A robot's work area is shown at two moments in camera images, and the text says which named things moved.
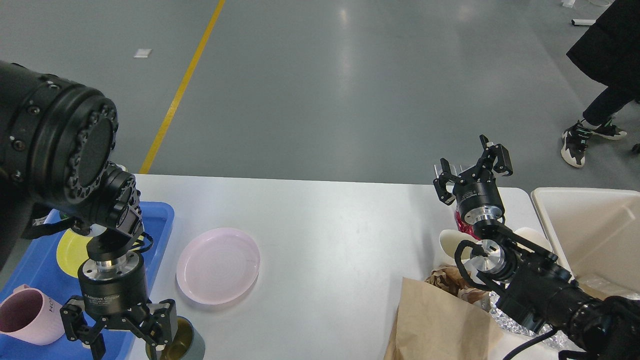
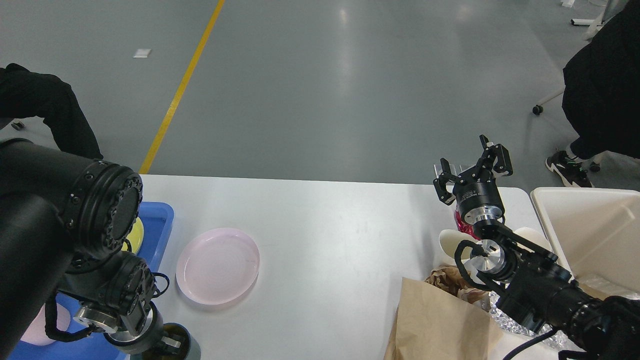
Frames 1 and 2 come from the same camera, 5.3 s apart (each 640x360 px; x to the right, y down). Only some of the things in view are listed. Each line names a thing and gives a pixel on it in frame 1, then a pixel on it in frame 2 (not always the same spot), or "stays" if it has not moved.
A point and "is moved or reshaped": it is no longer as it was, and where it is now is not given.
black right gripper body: x=478 y=197 stays
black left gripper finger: x=78 y=326 → x=171 y=342
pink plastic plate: x=217 y=265 stays
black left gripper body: x=115 y=289 → x=146 y=339
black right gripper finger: x=440 y=183 stays
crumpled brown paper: x=450 y=278 stays
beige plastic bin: x=595 y=233 stays
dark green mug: x=187 y=344 is moved or reshaped
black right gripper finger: x=486 y=161 stays
